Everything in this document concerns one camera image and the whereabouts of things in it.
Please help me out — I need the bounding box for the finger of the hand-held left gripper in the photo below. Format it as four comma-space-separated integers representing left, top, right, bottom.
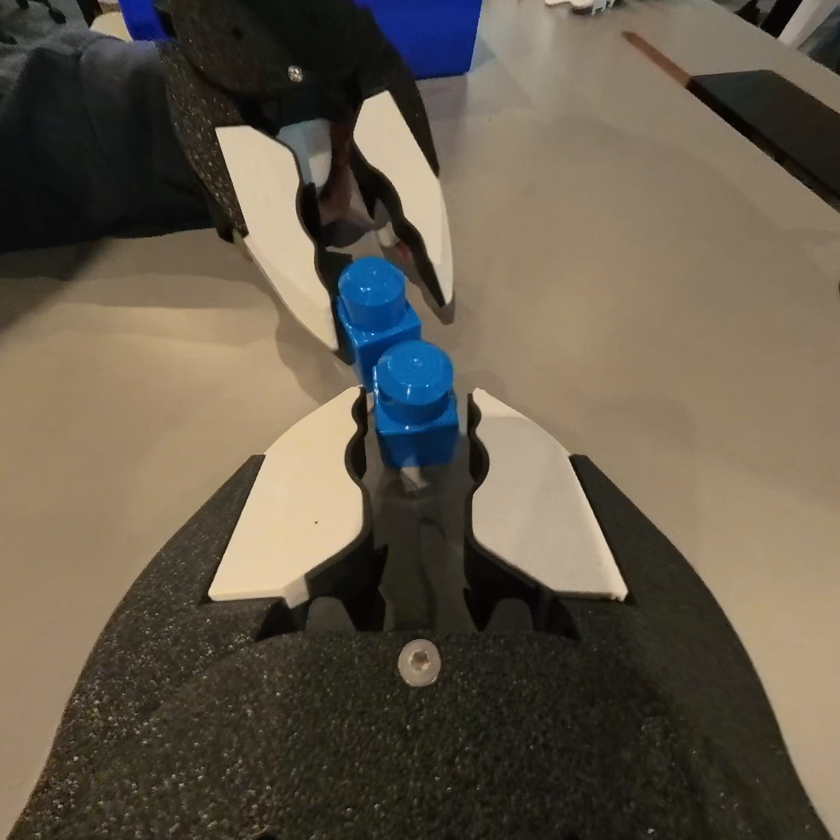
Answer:
353, 87, 456, 309
215, 125, 342, 355

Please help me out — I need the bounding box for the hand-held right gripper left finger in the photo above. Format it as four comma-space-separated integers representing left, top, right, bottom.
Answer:
206, 386, 388, 608

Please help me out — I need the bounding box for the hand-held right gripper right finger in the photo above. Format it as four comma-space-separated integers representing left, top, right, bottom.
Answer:
462, 387, 627, 605

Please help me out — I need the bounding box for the blue plastic bin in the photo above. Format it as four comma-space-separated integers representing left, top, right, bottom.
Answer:
118, 0, 483, 76

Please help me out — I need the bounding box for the blue single-stud block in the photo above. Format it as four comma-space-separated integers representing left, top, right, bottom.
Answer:
371, 340, 459, 468
335, 258, 422, 385

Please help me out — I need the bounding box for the person's left forearm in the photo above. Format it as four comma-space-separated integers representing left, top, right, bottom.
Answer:
0, 29, 224, 253

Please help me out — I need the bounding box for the person's left hand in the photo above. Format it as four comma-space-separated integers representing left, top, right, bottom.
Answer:
320, 123, 370, 225

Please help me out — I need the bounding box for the black table mat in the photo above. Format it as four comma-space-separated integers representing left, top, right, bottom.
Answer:
689, 70, 840, 211

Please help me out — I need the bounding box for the white pointed panel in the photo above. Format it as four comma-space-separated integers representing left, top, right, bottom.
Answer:
774, 0, 828, 47

